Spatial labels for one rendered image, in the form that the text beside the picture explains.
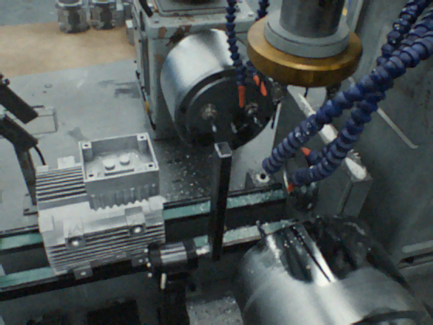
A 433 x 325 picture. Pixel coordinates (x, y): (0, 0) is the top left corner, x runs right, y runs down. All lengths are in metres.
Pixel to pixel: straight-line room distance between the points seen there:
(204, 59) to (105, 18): 2.40
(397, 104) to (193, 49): 0.46
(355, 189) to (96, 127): 0.86
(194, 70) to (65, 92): 0.67
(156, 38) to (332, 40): 0.57
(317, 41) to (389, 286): 0.35
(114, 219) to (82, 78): 0.92
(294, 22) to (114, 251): 0.48
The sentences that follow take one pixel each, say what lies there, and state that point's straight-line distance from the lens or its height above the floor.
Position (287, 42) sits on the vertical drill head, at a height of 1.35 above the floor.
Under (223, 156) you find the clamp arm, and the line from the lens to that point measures 0.61.
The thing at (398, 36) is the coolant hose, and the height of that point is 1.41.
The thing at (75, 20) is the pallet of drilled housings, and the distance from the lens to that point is 3.34.
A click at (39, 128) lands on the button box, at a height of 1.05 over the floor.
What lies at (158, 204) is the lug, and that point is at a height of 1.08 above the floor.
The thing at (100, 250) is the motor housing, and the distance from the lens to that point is 0.80.
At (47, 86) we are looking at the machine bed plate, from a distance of 1.61.
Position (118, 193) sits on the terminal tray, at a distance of 0.76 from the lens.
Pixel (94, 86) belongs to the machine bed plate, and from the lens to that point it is 1.58.
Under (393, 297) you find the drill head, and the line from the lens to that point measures 0.63.
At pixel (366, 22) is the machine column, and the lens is 0.93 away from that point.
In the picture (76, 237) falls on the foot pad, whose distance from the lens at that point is 0.76.
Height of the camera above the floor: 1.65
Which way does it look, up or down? 43 degrees down
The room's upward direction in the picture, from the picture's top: 5 degrees clockwise
